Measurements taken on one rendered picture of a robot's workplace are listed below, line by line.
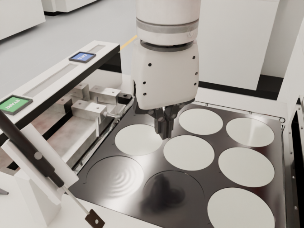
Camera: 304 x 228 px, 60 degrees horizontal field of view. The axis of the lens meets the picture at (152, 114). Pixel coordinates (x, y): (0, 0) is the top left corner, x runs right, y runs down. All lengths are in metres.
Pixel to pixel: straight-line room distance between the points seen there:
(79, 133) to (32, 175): 0.35
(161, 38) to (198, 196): 0.26
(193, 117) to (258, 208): 0.25
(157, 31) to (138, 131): 0.29
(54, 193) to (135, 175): 0.22
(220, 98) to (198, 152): 0.36
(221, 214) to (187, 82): 0.21
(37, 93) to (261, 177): 0.50
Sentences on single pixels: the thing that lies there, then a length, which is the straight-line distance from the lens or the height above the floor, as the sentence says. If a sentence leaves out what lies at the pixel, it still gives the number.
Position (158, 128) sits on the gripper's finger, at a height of 0.98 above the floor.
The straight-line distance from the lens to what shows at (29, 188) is 0.32.
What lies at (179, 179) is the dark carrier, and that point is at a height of 0.90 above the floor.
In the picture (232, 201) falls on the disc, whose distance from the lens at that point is 0.47.
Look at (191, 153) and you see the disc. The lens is 0.53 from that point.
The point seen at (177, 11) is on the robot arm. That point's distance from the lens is 0.33.
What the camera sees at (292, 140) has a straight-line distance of 0.68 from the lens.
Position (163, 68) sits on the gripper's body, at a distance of 0.37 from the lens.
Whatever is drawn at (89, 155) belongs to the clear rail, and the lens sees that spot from 0.53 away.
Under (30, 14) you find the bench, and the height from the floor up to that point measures 0.25.
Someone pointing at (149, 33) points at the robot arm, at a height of 1.15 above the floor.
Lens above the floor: 1.26
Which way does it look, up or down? 35 degrees down
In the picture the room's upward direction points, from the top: straight up
